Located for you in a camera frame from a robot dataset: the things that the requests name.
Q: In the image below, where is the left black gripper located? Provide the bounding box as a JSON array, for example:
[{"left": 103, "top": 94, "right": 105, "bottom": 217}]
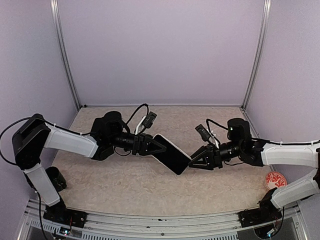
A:
[{"left": 109, "top": 131, "right": 168, "bottom": 156}]

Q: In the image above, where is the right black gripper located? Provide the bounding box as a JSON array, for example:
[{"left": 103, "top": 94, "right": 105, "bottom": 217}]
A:
[{"left": 186, "top": 140, "right": 243, "bottom": 171}]

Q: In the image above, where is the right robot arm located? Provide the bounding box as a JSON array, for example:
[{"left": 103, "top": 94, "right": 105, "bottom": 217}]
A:
[{"left": 188, "top": 118, "right": 320, "bottom": 222}]

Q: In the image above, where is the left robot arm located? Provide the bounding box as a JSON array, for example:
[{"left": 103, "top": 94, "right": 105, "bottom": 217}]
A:
[{"left": 12, "top": 111, "right": 167, "bottom": 223}]

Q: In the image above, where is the red white patterned bowl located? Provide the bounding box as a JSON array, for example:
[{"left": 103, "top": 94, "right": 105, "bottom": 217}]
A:
[{"left": 264, "top": 171, "right": 288, "bottom": 190}]

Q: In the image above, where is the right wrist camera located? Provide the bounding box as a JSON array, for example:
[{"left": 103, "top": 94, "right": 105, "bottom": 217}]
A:
[{"left": 195, "top": 124, "right": 220, "bottom": 149}]

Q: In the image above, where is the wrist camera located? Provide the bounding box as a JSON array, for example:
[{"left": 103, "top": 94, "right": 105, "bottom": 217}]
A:
[
  {"left": 195, "top": 124, "right": 220, "bottom": 149},
  {"left": 134, "top": 111, "right": 157, "bottom": 135}
]

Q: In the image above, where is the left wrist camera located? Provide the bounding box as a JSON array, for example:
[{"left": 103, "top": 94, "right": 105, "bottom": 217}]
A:
[{"left": 134, "top": 111, "right": 157, "bottom": 135}]

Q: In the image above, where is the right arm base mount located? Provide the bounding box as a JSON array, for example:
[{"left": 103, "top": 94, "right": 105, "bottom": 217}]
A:
[{"left": 238, "top": 188, "right": 283, "bottom": 228}]

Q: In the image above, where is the front aluminium rail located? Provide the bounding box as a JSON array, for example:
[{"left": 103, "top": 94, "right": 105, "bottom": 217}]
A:
[{"left": 18, "top": 212, "right": 307, "bottom": 240}]

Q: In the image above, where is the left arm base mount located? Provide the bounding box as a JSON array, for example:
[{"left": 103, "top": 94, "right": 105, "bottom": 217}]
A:
[{"left": 43, "top": 197, "right": 88, "bottom": 229}]

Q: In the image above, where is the left camera cable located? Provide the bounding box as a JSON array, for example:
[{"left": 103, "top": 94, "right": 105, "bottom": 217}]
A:
[{"left": 0, "top": 103, "right": 151, "bottom": 240}]

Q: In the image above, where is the right aluminium frame post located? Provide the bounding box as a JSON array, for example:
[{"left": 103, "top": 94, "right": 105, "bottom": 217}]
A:
[{"left": 241, "top": 0, "right": 272, "bottom": 112}]

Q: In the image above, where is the aluminium frame post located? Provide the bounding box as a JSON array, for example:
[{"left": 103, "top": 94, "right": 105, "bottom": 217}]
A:
[
  {"left": 50, "top": 0, "right": 82, "bottom": 111},
  {"left": 241, "top": 0, "right": 272, "bottom": 112}
]

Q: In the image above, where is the left aluminium frame post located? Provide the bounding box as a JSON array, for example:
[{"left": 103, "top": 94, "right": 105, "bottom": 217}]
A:
[{"left": 50, "top": 0, "right": 82, "bottom": 111}]

